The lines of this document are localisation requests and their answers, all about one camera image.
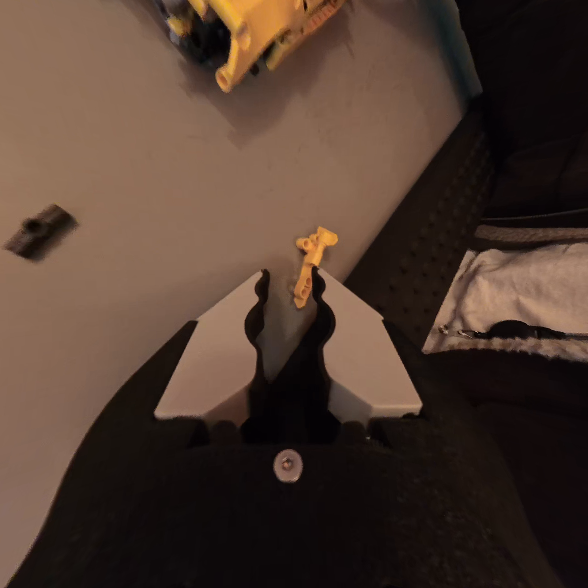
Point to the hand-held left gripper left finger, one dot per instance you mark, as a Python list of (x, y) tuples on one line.
[(206, 367)]

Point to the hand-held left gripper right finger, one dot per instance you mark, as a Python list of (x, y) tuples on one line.
[(372, 367)]

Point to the yellow brick model car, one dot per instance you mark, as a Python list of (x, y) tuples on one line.
[(266, 27)]

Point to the black dotted rubber mat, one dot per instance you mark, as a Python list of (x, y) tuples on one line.
[(422, 239)]

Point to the small black connector brick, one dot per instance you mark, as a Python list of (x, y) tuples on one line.
[(39, 232)]

